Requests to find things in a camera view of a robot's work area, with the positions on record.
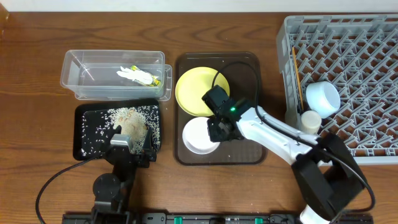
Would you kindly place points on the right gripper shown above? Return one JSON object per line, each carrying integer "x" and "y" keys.
{"x": 213, "y": 135}

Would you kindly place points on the black plastic tray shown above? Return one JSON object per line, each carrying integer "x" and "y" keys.
{"x": 107, "y": 105}

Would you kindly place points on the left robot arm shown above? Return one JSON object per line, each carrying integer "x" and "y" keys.
{"x": 112, "y": 190}

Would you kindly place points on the light blue bowl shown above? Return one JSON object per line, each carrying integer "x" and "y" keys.
{"x": 323, "y": 98}

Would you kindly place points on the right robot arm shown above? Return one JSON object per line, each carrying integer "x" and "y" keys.
{"x": 327, "y": 175}

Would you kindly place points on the spilled rice and nuts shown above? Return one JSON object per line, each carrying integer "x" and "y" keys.
{"x": 96, "y": 127}

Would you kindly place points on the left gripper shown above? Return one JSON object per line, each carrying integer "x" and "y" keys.
{"x": 131, "y": 154}

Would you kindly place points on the white cup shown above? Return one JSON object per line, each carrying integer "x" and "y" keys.
{"x": 310, "y": 122}

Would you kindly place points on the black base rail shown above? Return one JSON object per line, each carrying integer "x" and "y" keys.
{"x": 162, "y": 218}

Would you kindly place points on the wooden chopstick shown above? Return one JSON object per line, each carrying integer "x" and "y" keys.
{"x": 299, "y": 85}
{"x": 294, "y": 57}

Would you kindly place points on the white tissue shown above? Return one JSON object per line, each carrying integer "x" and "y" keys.
{"x": 126, "y": 73}

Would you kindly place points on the clear plastic bin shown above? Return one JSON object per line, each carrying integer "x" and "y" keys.
{"x": 91, "y": 74}

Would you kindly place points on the yellow round plate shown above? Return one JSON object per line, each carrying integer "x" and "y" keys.
{"x": 190, "y": 89}

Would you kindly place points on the grey dishwasher rack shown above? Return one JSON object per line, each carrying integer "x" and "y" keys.
{"x": 358, "y": 56}

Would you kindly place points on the dark brown serving tray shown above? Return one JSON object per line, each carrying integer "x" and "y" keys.
{"x": 242, "y": 83}

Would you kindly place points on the white bowl with crumbs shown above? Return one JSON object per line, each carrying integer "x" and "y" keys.
{"x": 196, "y": 138}

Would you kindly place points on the green orange snack wrapper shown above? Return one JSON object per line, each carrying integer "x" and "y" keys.
{"x": 155, "y": 81}

